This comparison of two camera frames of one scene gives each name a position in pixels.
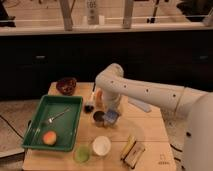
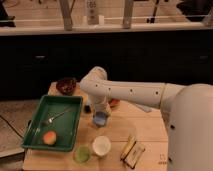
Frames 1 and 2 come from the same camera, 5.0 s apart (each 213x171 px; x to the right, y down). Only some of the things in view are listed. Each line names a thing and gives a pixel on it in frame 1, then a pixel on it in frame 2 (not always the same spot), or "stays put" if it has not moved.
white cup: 101,145 stays put
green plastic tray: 54,125 stays put
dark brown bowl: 66,86 stays put
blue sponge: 111,116 to 99,118
